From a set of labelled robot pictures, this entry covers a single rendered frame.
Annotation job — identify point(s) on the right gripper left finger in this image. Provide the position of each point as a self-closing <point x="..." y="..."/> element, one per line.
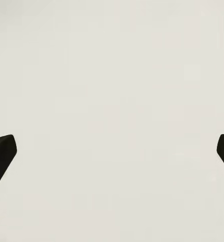
<point x="8" y="150"/>

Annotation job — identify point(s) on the bed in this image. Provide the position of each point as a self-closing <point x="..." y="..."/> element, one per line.
<point x="116" y="107"/>

